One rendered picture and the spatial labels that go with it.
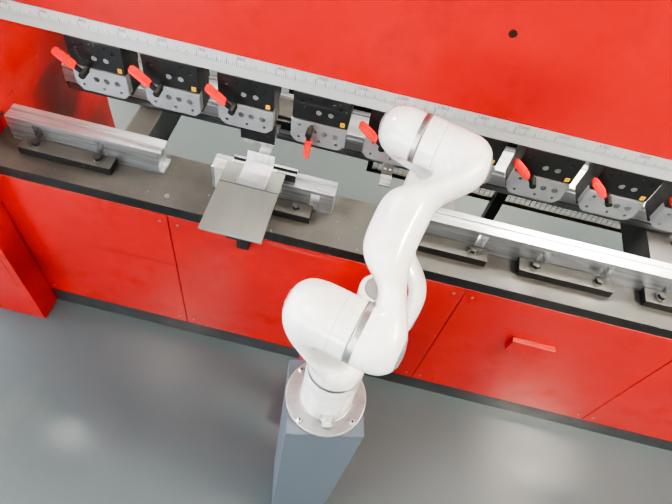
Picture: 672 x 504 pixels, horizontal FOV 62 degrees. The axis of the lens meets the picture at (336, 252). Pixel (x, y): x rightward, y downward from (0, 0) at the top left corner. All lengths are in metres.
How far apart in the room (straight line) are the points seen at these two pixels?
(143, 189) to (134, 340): 0.89
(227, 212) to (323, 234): 0.32
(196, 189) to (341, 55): 0.71
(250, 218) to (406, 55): 0.62
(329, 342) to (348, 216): 0.87
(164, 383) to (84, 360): 0.35
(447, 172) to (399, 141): 0.11
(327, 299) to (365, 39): 0.62
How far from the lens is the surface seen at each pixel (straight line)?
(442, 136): 1.07
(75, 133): 1.92
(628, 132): 1.48
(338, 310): 0.96
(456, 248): 1.77
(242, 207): 1.62
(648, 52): 1.36
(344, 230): 1.75
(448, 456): 2.46
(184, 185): 1.84
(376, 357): 0.96
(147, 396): 2.44
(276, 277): 1.93
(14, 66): 2.14
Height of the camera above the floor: 2.26
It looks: 55 degrees down
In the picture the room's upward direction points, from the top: 13 degrees clockwise
